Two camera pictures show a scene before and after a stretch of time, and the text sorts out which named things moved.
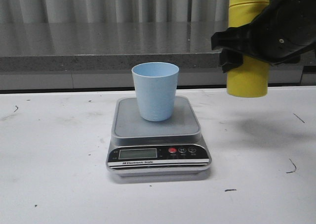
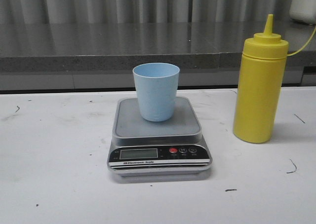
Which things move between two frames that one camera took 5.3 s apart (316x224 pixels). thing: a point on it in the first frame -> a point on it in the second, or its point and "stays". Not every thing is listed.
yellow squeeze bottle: [251, 79] -> [260, 78]
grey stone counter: [62, 55] stays
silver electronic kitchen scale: [172, 148] stays
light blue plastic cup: [155, 84] stays
